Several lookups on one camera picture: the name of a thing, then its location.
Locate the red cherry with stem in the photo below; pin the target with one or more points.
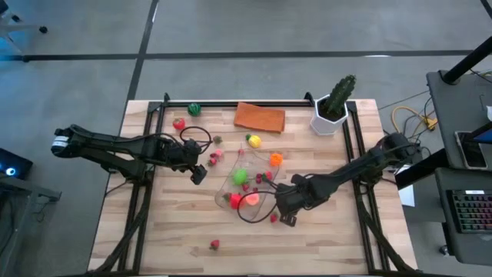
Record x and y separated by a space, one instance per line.
241 151

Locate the orange folded cloth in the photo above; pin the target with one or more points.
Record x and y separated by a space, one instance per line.
259 117

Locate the white plant pot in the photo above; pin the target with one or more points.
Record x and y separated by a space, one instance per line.
319 125

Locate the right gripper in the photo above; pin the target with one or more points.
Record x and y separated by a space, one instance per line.
292 200

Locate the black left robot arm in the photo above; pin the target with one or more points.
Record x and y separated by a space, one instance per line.
115 148

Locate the orange toy fruit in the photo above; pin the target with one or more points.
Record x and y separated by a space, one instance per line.
276 159

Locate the yellow toy pineapple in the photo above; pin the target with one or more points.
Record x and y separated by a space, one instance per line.
254 142

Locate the grey desk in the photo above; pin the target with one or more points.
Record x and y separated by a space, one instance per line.
453 107
442 238

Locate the black tablet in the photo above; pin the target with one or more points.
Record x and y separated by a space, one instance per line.
471 152

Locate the black pole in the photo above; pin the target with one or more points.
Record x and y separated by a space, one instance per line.
465 59

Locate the pink toy peach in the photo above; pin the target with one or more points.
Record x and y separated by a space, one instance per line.
252 199

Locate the black keyboard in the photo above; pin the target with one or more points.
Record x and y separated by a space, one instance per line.
473 211

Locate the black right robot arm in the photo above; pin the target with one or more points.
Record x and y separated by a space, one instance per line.
357 165

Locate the white paper sheet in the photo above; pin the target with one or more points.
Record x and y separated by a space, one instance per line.
407 194

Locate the green toy lime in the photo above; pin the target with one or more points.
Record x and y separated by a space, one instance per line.
240 177

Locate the clear plastic container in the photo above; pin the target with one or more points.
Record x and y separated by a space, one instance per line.
230 188

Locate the black device with blue light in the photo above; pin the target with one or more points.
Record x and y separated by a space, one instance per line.
13 165

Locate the green striped toy watermelon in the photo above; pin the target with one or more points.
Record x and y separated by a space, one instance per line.
194 109

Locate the grey chair base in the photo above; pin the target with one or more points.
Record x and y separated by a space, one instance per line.
23 27

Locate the green cactus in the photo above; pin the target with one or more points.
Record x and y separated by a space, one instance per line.
340 96

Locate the small pink fruit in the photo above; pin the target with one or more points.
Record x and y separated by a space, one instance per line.
219 153

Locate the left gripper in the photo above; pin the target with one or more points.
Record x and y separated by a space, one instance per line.
186 155

